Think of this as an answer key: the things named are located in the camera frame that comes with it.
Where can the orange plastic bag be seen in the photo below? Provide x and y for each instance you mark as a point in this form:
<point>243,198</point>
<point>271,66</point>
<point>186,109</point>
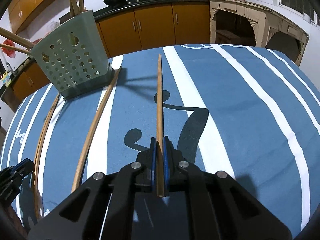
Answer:
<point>38,41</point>

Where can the yellow detergent bottle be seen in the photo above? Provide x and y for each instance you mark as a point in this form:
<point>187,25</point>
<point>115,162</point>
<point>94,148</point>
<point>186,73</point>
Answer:
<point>6,79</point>

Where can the white plastic bag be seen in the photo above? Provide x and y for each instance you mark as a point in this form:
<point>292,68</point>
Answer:
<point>52,26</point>

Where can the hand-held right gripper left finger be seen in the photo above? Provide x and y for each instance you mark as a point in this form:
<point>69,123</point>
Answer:
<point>153,160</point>

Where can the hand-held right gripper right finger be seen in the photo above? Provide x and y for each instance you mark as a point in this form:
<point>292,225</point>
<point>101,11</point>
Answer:
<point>166,160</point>

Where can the beige carved side table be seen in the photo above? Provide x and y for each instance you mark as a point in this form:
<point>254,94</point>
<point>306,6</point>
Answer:
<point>260,15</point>

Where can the green perforated chopstick holder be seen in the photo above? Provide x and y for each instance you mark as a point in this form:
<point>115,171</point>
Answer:
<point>85,25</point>

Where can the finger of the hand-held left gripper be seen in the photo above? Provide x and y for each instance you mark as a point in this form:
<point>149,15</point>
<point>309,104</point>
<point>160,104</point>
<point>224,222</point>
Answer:
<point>23,166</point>
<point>7,175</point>

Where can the blue striped tablecloth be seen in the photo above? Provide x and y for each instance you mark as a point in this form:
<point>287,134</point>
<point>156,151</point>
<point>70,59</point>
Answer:
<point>237,105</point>

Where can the kitchen faucet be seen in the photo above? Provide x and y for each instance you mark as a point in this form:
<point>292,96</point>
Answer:
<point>9,67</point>

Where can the wooden lower cabinets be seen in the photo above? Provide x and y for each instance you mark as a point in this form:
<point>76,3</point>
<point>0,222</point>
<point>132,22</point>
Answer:
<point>155,25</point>

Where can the hanging red plastic bag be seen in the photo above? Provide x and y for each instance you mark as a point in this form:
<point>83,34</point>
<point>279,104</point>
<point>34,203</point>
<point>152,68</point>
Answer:
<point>10,48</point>

